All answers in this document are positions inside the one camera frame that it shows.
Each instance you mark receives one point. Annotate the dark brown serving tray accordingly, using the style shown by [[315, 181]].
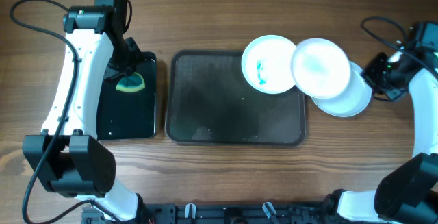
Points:
[[211, 103]]

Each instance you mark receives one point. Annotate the light blue plate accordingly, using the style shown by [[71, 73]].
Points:
[[353, 100]]

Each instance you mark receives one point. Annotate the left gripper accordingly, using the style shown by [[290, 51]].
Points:
[[135, 58]]

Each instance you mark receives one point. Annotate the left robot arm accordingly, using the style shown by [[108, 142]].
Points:
[[66, 156]]

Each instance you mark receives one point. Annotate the green yellow sponge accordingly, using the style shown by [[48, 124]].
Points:
[[131, 84]]

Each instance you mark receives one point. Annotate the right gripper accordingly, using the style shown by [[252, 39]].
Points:
[[376, 60]]

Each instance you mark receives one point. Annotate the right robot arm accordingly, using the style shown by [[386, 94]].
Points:
[[409, 193]]

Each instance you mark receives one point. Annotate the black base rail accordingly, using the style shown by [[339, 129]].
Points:
[[306, 213]]

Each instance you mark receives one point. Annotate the black water tray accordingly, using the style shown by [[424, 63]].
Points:
[[123, 116]]

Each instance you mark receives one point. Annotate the white plate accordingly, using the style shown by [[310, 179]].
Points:
[[266, 64], [320, 68]]

